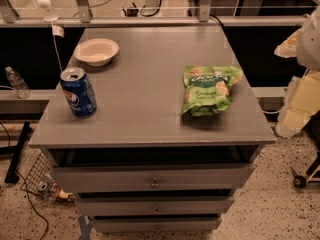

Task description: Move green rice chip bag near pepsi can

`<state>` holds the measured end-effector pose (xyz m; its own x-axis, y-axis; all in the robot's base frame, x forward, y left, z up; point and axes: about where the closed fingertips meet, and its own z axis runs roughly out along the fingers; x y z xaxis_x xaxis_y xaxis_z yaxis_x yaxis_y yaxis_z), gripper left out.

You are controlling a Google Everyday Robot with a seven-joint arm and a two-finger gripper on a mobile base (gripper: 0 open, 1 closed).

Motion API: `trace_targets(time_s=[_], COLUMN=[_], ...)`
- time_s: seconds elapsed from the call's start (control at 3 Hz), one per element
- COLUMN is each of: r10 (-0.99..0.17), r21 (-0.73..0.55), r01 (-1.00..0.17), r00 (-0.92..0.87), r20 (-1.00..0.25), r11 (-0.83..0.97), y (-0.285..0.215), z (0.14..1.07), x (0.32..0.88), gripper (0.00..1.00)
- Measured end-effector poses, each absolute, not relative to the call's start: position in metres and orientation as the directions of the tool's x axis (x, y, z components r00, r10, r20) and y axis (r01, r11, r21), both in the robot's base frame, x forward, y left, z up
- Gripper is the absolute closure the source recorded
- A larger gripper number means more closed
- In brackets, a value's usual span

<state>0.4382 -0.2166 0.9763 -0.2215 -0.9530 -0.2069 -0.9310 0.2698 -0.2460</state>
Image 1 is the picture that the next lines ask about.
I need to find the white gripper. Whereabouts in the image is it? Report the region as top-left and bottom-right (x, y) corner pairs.
(274, 6), (320, 138)

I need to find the green rice chip bag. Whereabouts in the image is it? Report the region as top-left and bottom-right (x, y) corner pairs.
(181, 66), (243, 117)

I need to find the blue pepsi can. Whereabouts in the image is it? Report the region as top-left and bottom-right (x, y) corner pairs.
(60, 67), (97, 118)

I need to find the black wheeled cart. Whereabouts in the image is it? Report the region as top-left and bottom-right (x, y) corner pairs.
(290, 152), (320, 189)

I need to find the top drawer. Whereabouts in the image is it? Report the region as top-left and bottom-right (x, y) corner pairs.
(53, 163), (254, 193)

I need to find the drawer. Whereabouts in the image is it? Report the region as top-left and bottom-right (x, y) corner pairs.
(76, 196), (234, 216)
(53, 163), (254, 193)
(92, 217), (221, 233)

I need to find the black power adapter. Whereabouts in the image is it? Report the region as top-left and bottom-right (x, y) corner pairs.
(123, 7), (139, 17)

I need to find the grey drawer cabinet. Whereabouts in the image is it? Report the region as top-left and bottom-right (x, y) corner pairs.
(30, 25), (275, 221)

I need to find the white bowl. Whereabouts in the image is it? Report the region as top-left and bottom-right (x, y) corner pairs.
(74, 38), (119, 67)

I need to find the bottom drawer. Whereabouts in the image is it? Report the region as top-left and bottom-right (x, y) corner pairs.
(92, 217), (221, 233)

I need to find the middle drawer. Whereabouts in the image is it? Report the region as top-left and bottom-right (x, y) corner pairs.
(76, 196), (234, 216)

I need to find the clear plastic water bottle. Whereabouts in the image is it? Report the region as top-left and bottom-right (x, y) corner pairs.
(5, 66), (31, 99)

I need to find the black metal stand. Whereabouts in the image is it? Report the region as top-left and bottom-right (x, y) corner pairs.
(0, 121), (31, 184)

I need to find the white cable with tag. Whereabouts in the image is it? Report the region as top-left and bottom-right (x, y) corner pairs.
(35, 0), (65, 72)

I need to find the wire basket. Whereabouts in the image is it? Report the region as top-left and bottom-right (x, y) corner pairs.
(22, 151), (53, 199)

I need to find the black floor cable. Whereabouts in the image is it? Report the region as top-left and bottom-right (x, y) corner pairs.
(0, 121), (50, 240)

